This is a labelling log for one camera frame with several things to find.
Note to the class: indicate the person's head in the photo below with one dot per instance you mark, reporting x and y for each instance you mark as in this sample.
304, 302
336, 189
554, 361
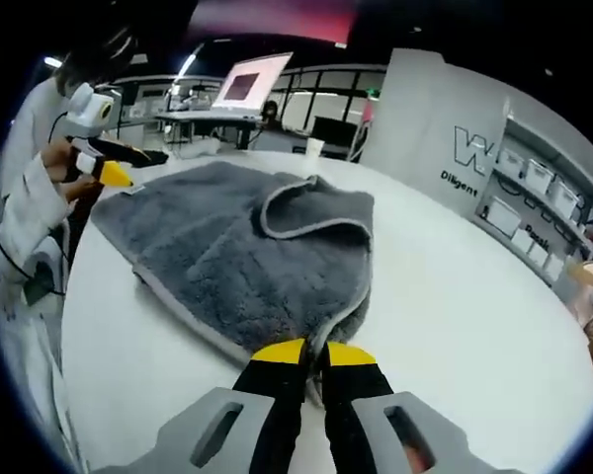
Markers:
99, 54

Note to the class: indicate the pink cloth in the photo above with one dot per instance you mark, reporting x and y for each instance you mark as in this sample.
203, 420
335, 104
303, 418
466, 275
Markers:
370, 111

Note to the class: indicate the grey metal shelving rack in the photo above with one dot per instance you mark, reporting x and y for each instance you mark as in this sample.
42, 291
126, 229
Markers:
524, 190

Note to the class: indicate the white paper cup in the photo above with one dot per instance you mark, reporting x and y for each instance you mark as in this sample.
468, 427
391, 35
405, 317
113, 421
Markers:
315, 148

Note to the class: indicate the white projection screen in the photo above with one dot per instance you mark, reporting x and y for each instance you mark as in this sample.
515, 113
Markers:
272, 74

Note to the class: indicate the ceiling light strip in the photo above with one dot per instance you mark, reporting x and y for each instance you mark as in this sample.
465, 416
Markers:
53, 61
190, 61

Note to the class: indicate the person's left hand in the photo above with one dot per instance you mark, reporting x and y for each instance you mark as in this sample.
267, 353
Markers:
57, 160

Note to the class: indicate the person in white coat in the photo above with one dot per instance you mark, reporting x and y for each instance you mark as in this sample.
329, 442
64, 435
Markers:
25, 345

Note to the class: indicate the black monitor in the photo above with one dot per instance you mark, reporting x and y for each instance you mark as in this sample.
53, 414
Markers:
336, 131

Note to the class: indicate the grey fluffy towel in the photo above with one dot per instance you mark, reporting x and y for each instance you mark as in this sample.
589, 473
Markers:
217, 257

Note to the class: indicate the grey desk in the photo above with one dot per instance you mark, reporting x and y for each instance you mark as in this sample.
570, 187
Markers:
202, 115

